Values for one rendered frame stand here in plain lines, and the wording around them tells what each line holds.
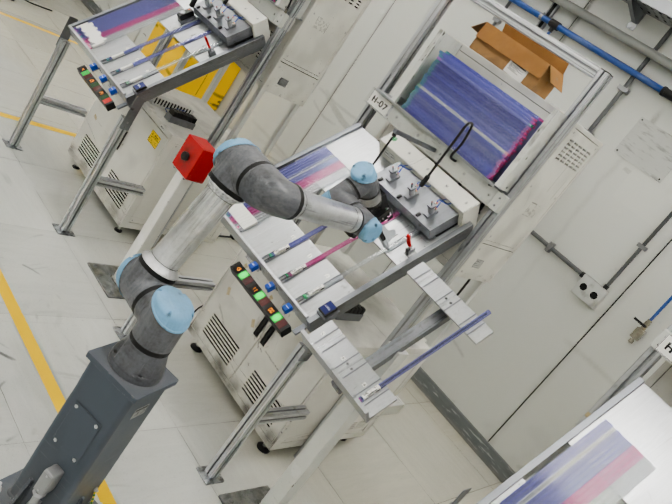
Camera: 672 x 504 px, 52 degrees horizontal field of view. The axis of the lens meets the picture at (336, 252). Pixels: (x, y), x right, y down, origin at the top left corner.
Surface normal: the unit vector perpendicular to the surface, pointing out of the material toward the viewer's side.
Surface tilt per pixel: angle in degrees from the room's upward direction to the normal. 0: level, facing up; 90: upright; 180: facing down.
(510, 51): 80
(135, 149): 90
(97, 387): 90
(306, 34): 90
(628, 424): 44
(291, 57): 90
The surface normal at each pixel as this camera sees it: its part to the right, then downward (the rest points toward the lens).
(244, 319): -0.60, -0.12
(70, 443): -0.37, 0.10
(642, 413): -0.02, -0.63
